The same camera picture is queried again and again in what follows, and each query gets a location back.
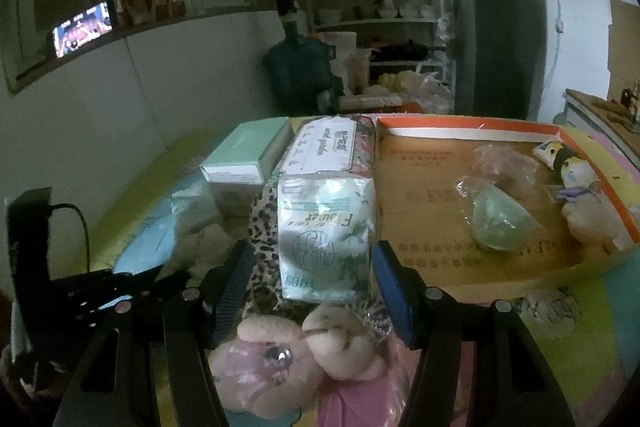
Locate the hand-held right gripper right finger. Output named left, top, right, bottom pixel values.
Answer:
left=371, top=240, right=576, bottom=427

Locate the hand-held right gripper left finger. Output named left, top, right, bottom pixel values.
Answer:
left=52, top=238, right=257, bottom=427

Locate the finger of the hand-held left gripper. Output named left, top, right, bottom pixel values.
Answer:
left=85, top=272, right=191, bottom=323
left=50, top=271, right=151, bottom=303

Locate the pink teddy bear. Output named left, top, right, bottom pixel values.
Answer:
left=207, top=304, right=383, bottom=418

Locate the pink towel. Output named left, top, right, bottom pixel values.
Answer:
left=367, top=347, right=418, bottom=408

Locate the green floral tissue pack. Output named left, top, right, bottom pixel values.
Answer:
left=276, top=176, right=377, bottom=304

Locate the orange-rimmed cardboard box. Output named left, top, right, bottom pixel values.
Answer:
left=372, top=116, right=640, bottom=303

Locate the clear bag with green cloth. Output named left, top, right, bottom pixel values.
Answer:
left=455, top=177, right=543, bottom=253

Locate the clear bag with pink cloth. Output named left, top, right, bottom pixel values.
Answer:
left=470, top=144, right=538, bottom=188

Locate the cream plush toy purple outfit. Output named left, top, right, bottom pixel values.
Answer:
left=555, top=182, right=628, bottom=255

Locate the penguin plush toy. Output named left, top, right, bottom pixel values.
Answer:
left=532, top=138, right=598, bottom=188

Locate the leopard print cloth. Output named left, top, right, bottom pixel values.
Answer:
left=247, top=179, right=286, bottom=308

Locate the clear bag with pale cloth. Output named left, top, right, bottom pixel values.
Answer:
left=170, top=184, right=226, bottom=228

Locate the green tissue box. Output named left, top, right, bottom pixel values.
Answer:
left=199, top=118, right=292, bottom=212

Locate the white label tissue pack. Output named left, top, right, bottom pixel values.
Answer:
left=279, top=116, right=377, bottom=180

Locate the plastic bag of food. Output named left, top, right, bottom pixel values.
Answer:
left=377, top=69, right=451, bottom=112

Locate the clear plastic jar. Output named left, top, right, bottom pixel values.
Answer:
left=347, top=52, right=373, bottom=92

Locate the phone with lit screen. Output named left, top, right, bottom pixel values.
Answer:
left=50, top=1, right=118, bottom=58

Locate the blue water jug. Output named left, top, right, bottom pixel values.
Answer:
left=263, top=34, right=341, bottom=115

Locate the black frying pan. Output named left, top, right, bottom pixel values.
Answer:
left=372, top=39, right=446, bottom=62

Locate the white sack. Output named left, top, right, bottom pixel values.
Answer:
left=320, top=32, right=358, bottom=92

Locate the dark refrigerator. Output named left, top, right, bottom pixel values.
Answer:
left=450, top=0, right=536, bottom=118

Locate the kitchen counter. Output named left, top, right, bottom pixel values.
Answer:
left=564, top=88, right=640, bottom=168

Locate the black water pump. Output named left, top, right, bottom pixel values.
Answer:
left=276, top=0, right=301, bottom=38

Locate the cardboard sheet on wall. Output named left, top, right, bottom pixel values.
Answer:
left=607, top=0, right=640, bottom=108

